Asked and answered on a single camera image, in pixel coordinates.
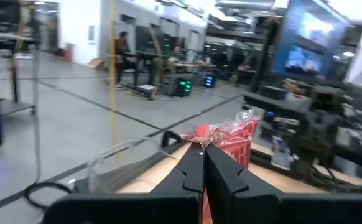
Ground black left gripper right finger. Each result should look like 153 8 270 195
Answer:
204 142 362 224

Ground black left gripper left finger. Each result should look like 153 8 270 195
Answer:
42 142 206 224

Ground red popcorn bag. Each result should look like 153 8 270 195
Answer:
180 109 261 224

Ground clear plastic container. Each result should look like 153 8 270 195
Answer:
86 136 182 194

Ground computer tower with green lights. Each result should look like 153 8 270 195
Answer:
173 77 193 98

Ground computer tower with blue lights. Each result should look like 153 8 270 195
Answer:
203 74 216 89

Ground long wooden workbench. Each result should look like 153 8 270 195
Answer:
165 58 218 78

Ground person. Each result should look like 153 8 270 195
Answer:
114 30 138 90

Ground cardboard box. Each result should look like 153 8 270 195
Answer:
86 57 108 71

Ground large computer monitor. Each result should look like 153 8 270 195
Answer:
271 0 351 80

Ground red striped bin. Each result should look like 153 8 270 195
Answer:
63 42 75 62

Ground black rolling table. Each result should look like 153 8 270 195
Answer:
0 30 42 116

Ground black table frame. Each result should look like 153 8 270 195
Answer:
161 130 187 149

